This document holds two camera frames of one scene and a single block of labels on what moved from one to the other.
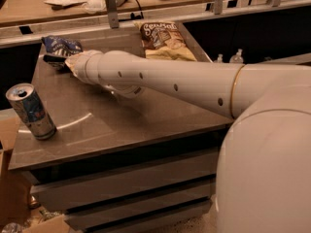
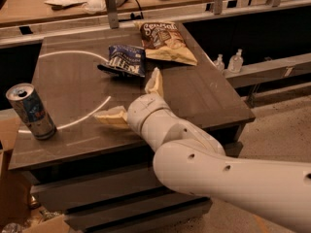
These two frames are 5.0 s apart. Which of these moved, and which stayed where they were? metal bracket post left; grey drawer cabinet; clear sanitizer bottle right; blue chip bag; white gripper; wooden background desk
Moved: white gripper; blue chip bag
Stayed: clear sanitizer bottle right; wooden background desk; grey drawer cabinet; metal bracket post left
